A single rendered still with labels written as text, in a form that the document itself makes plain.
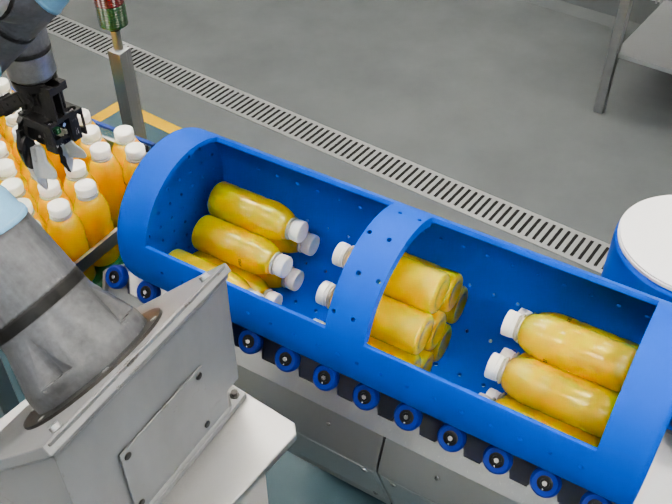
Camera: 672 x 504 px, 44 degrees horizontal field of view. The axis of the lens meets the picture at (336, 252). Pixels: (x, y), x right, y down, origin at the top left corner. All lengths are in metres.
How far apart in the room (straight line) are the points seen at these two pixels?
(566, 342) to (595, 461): 0.16
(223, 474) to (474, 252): 0.56
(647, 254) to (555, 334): 0.41
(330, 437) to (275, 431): 0.36
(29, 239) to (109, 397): 0.19
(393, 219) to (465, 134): 2.41
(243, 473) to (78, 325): 0.29
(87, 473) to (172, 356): 0.15
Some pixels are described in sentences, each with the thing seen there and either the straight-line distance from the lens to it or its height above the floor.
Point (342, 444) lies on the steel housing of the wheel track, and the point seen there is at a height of 0.85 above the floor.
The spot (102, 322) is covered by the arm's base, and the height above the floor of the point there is 1.39.
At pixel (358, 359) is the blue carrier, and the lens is 1.21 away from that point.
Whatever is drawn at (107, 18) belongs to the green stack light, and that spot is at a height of 1.19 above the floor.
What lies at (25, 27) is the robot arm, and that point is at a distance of 1.20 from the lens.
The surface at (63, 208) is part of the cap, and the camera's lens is 1.56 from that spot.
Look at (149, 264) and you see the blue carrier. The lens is 1.39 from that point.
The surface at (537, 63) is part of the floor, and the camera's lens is 4.19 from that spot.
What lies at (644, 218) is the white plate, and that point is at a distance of 1.63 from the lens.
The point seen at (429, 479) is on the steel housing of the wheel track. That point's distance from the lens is 1.37.
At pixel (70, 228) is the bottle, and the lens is 1.58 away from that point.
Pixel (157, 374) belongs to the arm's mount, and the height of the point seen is 1.34.
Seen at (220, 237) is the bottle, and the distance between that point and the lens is 1.43.
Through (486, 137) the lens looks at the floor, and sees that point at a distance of 3.61.
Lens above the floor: 2.03
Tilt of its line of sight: 43 degrees down
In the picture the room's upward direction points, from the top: straight up
